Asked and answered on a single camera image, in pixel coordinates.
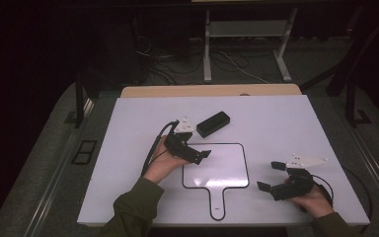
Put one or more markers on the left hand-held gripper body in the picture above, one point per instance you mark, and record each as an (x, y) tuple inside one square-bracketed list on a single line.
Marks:
[(181, 146)]

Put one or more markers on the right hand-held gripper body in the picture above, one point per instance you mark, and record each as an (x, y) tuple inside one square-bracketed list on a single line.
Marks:
[(296, 187)]

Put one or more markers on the black whiteboard eraser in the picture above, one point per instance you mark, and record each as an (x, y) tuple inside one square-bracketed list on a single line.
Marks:
[(213, 124)]

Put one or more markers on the person's left hand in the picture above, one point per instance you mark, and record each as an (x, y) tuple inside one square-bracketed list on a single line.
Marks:
[(161, 163)]

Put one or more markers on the white metal stand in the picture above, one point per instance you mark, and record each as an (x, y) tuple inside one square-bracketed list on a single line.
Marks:
[(248, 29)]

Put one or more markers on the black metal stand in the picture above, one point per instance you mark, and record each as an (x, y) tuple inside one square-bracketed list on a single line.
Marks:
[(351, 102)]

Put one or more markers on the person's right hand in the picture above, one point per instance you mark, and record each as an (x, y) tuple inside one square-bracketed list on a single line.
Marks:
[(317, 202)]

